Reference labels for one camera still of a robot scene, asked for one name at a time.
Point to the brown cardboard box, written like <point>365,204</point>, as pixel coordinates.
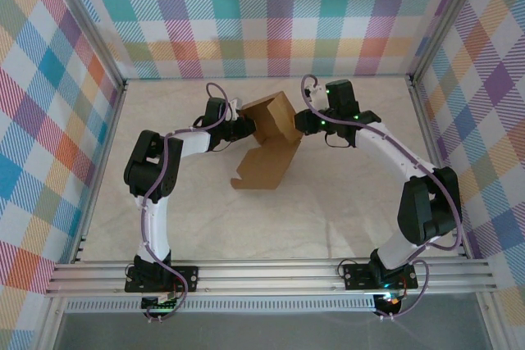
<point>266,161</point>

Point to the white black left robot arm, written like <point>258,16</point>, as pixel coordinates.
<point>156,227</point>

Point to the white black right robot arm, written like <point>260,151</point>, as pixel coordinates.
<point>381,151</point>

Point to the controller circuit board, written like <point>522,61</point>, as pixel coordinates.
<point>389,300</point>
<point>162,305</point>

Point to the aluminium side rail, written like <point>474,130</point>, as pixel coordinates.
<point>423,120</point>
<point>100,169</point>

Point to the aluminium frame post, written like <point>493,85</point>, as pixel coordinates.
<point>86,22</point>
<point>447,18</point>

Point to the long aluminium mounting rail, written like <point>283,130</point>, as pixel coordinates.
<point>266,276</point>

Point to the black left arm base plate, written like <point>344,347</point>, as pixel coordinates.
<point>184,278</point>

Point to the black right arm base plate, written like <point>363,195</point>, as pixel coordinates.
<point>357,276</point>

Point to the aluminium frame leg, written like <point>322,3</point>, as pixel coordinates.
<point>492,325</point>
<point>49,325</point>

